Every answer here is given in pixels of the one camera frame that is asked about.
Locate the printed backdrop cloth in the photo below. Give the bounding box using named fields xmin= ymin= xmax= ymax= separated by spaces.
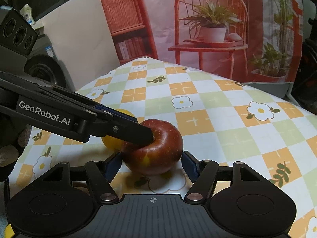
xmin=95 ymin=0 xmax=304 ymax=100

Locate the checked floral tablecloth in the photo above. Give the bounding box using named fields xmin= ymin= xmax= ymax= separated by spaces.
xmin=7 ymin=56 xmax=317 ymax=238

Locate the dark red speckled apple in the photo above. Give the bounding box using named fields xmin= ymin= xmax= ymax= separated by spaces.
xmin=121 ymin=119 xmax=184 ymax=176

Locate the white printed packet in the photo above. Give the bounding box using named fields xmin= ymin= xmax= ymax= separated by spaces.
xmin=20 ymin=4 xmax=37 ymax=25

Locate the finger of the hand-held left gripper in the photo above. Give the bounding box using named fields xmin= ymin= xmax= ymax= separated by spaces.
xmin=92 ymin=105 xmax=139 ymax=124
xmin=84 ymin=119 xmax=155 ymax=145

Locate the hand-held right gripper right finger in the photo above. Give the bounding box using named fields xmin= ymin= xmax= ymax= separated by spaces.
xmin=183 ymin=151 xmax=268 ymax=202

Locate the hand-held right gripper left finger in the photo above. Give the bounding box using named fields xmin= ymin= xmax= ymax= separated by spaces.
xmin=41 ymin=152 xmax=122 ymax=202

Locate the person's left hand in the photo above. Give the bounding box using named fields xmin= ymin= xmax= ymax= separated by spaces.
xmin=0 ymin=119 xmax=32 ymax=181

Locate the white board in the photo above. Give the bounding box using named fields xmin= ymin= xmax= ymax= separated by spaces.
xmin=41 ymin=0 xmax=122 ymax=91

